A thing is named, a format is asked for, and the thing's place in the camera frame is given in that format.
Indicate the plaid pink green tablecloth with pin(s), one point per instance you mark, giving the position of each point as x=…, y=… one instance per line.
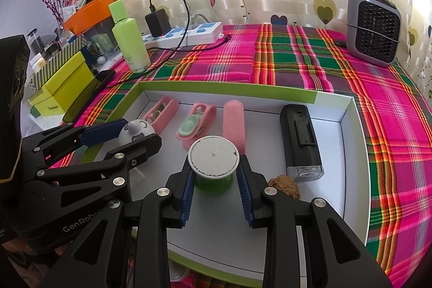
x=394, y=114

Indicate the black smartphone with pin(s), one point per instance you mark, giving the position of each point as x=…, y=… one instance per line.
x=86, y=97

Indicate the striped patterned box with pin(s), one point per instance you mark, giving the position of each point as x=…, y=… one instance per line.
x=38, y=79

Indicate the grey portable heater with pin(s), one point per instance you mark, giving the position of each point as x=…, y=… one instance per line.
x=373, y=31

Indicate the white blue power strip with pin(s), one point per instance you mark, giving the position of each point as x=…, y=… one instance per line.
x=201, y=34

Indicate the white round smiley figure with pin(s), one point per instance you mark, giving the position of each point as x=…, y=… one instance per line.
x=134, y=130

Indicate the orange storage box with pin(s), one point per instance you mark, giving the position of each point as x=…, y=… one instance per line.
x=96, y=11

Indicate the green lotion bottle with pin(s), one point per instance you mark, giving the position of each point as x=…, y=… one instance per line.
x=128, y=37

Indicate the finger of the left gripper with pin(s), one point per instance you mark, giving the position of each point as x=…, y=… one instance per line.
x=60, y=141
x=135, y=152

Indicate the green white spool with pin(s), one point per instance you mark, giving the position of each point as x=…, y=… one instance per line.
x=214, y=159

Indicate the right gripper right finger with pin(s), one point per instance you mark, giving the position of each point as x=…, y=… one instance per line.
x=271, y=209

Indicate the brown walnut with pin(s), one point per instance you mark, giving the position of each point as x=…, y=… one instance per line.
x=287, y=185

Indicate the black power adapter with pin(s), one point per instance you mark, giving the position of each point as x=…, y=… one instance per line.
x=158, y=23

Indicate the white shallow box tray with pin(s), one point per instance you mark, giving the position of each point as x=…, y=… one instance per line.
x=217, y=240

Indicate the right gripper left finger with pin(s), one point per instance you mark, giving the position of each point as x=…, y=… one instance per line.
x=165, y=208

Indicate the pink clip with green disc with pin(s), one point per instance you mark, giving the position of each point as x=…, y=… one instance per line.
x=196, y=124

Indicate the yellow-green box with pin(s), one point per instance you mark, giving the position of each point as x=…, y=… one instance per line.
x=59, y=92

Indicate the black rectangular device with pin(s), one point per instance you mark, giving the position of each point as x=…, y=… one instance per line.
x=301, y=150

